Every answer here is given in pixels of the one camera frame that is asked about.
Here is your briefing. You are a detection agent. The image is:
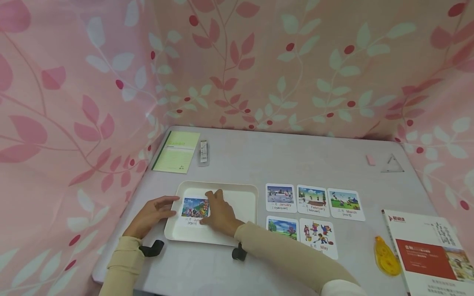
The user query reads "green tree picture card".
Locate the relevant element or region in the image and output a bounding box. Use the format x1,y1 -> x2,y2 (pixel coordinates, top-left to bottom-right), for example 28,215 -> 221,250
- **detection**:
266,216 -> 300,243

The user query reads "white and red book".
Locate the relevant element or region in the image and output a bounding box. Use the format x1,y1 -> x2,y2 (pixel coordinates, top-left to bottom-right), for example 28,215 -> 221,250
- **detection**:
381,209 -> 474,296

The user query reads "working children picture card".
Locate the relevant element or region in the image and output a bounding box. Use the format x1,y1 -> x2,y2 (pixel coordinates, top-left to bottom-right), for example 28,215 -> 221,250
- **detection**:
298,218 -> 339,260

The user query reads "green field picture card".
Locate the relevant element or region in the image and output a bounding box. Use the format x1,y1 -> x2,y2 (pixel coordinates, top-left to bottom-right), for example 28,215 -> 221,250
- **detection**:
327,188 -> 366,222

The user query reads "green notebook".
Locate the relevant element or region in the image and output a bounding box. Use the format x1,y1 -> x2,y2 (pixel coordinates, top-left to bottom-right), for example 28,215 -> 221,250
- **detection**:
151,131 -> 201,174

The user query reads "person's right hand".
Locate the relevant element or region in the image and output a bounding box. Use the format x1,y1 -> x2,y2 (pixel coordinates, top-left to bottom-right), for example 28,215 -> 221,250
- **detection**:
200,189 -> 245,237

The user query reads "clear triangle ruler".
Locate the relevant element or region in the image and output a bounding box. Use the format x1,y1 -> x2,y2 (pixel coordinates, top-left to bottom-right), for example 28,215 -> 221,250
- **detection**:
380,153 -> 405,173

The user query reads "snow scene picture card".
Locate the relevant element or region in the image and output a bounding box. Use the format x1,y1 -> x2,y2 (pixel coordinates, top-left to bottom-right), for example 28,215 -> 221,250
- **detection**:
265,183 -> 298,213

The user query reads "person's left hand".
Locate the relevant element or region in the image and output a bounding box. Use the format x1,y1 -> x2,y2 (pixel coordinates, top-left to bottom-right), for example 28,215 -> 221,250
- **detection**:
123,196 -> 181,241

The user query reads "person's right forearm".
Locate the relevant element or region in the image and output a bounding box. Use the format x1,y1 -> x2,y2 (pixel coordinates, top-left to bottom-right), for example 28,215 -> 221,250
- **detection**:
233,222 -> 366,296

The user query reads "white plastic tray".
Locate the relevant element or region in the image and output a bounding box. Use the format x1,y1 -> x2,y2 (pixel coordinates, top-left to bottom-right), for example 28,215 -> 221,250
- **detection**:
164,181 -> 259,247

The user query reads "yellow correction tape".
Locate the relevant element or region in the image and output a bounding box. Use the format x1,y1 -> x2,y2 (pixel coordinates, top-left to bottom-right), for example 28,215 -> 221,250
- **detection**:
374,236 -> 402,277

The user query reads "street festival picture card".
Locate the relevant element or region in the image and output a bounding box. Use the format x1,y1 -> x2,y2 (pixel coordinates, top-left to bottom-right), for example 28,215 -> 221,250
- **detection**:
296,185 -> 331,218

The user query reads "person's left forearm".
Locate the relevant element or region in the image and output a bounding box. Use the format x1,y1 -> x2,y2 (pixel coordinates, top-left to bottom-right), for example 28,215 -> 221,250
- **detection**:
98,236 -> 145,296

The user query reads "black wrist band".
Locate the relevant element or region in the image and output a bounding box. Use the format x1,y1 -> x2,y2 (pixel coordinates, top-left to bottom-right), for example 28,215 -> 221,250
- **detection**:
232,242 -> 248,262
139,240 -> 165,258

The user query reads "colourful crowd picture card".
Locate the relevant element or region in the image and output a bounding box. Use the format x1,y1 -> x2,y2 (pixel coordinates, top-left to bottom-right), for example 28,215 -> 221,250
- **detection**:
180,197 -> 212,227

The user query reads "clear pencil lead case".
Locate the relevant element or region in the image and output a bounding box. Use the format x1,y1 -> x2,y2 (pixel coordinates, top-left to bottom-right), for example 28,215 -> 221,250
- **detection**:
198,140 -> 210,167

